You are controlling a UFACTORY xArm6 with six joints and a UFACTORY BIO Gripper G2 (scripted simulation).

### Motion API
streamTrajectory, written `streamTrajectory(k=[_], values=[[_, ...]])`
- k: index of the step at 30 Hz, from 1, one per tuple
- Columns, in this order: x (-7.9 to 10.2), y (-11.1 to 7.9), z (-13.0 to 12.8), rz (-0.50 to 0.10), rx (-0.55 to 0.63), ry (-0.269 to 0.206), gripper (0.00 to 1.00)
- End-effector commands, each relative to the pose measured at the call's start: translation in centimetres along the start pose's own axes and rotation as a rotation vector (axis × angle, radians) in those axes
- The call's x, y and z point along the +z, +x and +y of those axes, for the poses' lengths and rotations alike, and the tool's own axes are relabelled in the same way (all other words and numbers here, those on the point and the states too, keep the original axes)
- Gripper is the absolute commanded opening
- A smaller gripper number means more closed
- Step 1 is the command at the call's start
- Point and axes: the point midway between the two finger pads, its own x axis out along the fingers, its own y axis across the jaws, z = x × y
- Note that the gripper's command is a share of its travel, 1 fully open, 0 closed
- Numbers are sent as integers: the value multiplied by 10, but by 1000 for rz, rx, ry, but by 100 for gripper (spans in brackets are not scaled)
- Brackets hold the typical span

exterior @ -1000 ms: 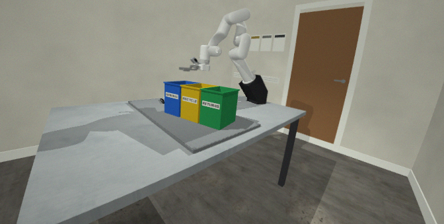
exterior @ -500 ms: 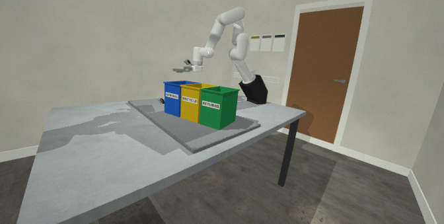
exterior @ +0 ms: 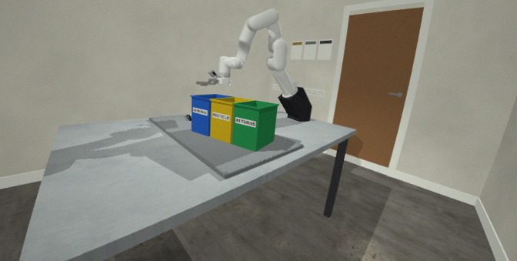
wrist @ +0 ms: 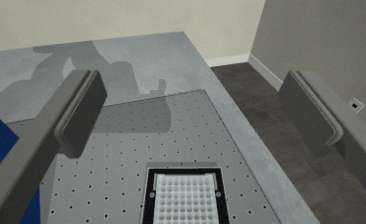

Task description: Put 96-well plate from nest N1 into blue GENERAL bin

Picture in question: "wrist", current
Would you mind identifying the grey flat base plate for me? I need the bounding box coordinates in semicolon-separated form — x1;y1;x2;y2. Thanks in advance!
39;89;283;224

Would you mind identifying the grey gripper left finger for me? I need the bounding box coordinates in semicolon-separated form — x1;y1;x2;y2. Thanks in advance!
0;69;107;224

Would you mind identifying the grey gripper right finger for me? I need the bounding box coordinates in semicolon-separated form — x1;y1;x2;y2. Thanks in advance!
278;70;366;190

